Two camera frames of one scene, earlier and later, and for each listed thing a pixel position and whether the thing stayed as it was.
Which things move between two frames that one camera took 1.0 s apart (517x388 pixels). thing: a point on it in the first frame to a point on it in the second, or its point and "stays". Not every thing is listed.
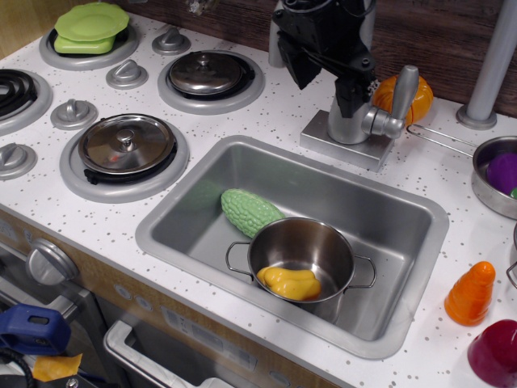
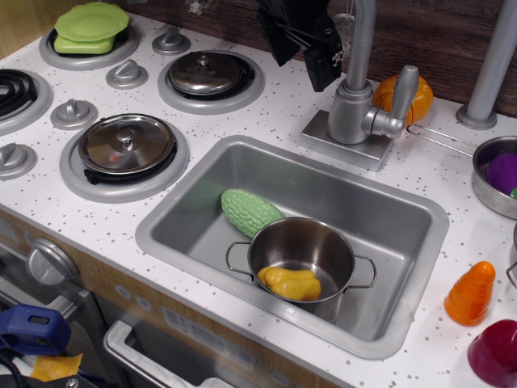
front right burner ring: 73,175 stays
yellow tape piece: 47,368 stays
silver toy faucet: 367,141 stays
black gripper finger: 351,95 to 324,64
